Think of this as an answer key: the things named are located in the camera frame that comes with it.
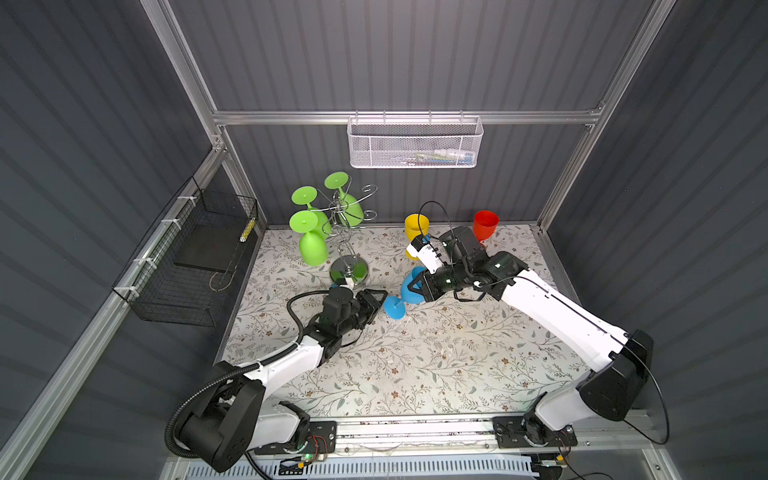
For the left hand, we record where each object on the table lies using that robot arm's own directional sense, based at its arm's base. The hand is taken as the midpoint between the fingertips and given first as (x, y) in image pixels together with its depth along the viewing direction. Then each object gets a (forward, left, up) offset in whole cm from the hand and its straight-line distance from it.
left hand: (388, 296), depth 83 cm
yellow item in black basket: (+16, +38, +12) cm, 43 cm away
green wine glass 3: (+27, +11, +9) cm, 30 cm away
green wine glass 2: (+25, +23, +17) cm, 38 cm away
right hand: (-4, -6, +9) cm, 11 cm away
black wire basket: (+2, +50, +12) cm, 52 cm away
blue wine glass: (-2, -2, -4) cm, 4 cm away
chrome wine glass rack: (+20, +13, -10) cm, 26 cm away
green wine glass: (+13, +21, +7) cm, 25 cm away
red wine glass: (+25, -34, +2) cm, 42 cm away
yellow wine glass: (+33, -12, -5) cm, 35 cm away
